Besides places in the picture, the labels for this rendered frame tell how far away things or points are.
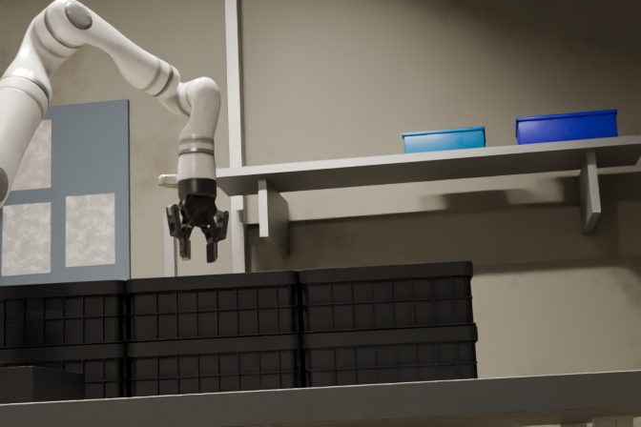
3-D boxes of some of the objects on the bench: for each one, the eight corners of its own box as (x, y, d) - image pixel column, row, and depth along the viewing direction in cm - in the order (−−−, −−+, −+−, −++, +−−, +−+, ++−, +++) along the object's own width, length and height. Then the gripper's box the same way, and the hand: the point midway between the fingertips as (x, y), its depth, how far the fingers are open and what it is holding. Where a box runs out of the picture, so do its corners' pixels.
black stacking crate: (124, 415, 193) (123, 342, 195) (-52, 423, 194) (-50, 352, 197) (168, 419, 232) (167, 359, 234) (21, 426, 233) (22, 367, 236)
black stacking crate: (302, 406, 191) (299, 334, 194) (124, 415, 193) (124, 342, 195) (317, 413, 230) (314, 352, 233) (168, 419, 232) (167, 359, 234)
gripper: (176, 170, 216) (178, 255, 213) (238, 179, 226) (241, 261, 223) (154, 177, 221) (155, 261, 218) (216, 187, 232) (217, 267, 228)
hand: (198, 254), depth 221 cm, fingers open, 5 cm apart
